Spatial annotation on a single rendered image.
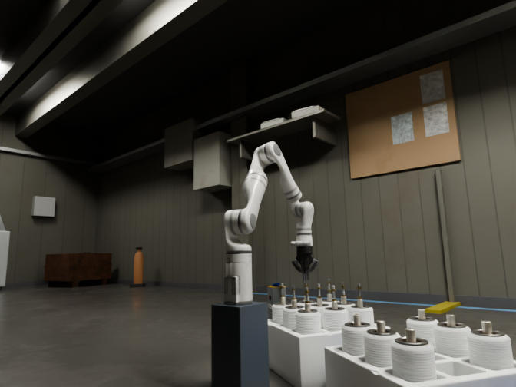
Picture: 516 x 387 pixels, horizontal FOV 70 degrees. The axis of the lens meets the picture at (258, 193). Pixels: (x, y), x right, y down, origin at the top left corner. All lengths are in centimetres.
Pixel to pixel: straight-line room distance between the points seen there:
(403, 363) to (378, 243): 304
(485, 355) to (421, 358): 21
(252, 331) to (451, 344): 59
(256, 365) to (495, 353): 69
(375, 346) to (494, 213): 275
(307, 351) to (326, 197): 304
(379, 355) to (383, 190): 303
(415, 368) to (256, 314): 55
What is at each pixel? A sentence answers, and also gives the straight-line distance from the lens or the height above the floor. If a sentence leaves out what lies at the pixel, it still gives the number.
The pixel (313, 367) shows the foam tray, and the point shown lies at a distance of 142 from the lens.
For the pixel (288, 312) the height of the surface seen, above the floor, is 24.
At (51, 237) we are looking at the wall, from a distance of 846.
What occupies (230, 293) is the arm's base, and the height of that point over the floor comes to 34.
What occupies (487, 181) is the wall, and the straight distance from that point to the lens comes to 373.
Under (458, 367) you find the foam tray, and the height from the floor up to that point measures 17.
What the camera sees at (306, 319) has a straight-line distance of 142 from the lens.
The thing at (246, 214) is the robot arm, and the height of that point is 61.
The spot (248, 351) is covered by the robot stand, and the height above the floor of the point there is 16.
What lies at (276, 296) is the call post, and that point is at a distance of 181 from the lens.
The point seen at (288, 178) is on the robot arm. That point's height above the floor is 80.
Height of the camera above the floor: 46
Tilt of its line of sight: 10 degrees up
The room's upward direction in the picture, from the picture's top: 1 degrees counter-clockwise
